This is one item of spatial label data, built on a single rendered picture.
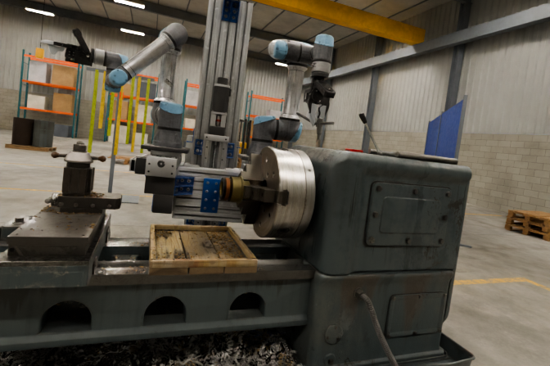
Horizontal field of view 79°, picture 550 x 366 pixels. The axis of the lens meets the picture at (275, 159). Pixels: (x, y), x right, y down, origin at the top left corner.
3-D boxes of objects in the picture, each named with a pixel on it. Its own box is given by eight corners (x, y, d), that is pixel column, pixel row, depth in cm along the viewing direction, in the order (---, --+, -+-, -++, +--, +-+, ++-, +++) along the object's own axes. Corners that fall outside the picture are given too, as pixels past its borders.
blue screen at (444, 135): (401, 203, 932) (413, 119, 920) (432, 208, 908) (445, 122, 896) (416, 237, 540) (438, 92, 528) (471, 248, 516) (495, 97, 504)
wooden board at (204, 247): (229, 235, 132) (231, 225, 131) (256, 273, 98) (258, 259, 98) (149, 234, 121) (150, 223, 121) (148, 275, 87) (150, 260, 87)
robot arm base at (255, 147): (245, 154, 190) (246, 137, 190) (270, 157, 193) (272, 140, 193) (248, 156, 175) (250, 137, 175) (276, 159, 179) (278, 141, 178)
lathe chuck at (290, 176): (265, 214, 137) (280, 139, 129) (293, 255, 108) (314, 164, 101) (244, 212, 133) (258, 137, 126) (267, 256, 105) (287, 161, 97)
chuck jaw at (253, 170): (267, 186, 120) (264, 157, 126) (272, 180, 116) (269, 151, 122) (237, 184, 116) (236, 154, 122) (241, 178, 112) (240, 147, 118)
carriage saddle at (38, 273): (111, 228, 122) (113, 213, 121) (90, 286, 78) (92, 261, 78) (12, 227, 111) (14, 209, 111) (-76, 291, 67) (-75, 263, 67)
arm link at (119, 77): (198, 34, 171) (121, 92, 154) (191, 38, 180) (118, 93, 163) (183, 13, 166) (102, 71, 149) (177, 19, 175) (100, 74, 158)
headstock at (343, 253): (381, 233, 167) (392, 156, 165) (465, 272, 123) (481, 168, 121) (271, 231, 146) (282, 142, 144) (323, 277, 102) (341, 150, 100)
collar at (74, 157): (95, 161, 107) (96, 152, 107) (91, 164, 100) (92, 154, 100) (66, 159, 104) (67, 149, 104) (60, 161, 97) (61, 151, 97)
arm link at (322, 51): (330, 41, 139) (337, 34, 131) (326, 67, 140) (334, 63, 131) (312, 38, 138) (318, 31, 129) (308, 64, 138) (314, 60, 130)
